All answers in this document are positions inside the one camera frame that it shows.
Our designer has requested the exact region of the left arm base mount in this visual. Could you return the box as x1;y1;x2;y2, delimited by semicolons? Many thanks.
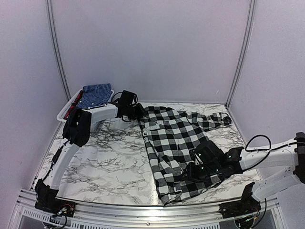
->
35;199;76;217

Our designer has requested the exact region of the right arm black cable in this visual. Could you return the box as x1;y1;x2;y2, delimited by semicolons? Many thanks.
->
245;135;272;153

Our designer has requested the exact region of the right aluminium corner post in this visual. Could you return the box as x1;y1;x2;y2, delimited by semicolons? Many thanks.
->
225;0;257;109

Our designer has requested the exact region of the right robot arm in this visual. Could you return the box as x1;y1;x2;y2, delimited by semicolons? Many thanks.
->
182;132;305;218

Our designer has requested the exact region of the left aluminium corner post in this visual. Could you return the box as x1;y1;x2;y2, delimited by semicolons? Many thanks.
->
45;0;71;101

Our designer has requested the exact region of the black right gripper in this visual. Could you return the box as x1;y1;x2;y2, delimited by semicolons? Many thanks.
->
180;162;220;183

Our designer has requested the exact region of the red black plaid shirt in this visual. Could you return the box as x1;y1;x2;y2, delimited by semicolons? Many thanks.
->
61;89;83;120

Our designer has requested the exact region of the aluminium front frame rail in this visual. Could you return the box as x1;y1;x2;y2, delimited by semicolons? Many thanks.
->
8;189;285;229

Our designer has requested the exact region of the aluminium corner post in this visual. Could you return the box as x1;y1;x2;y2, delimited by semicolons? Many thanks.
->
225;0;257;109
45;0;71;101

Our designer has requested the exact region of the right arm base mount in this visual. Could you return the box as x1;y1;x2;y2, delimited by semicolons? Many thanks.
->
218;200;261;219

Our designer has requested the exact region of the black white checked shirt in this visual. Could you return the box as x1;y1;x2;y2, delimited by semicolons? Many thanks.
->
138;106;232;205

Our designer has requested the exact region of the white plastic basket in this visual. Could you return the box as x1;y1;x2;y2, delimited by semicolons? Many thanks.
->
56;89;118;124

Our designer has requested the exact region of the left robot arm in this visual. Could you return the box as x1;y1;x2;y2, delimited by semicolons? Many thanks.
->
35;90;144;216

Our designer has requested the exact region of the blue gingham shirt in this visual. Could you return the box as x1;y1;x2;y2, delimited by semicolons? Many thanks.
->
77;83;112;109

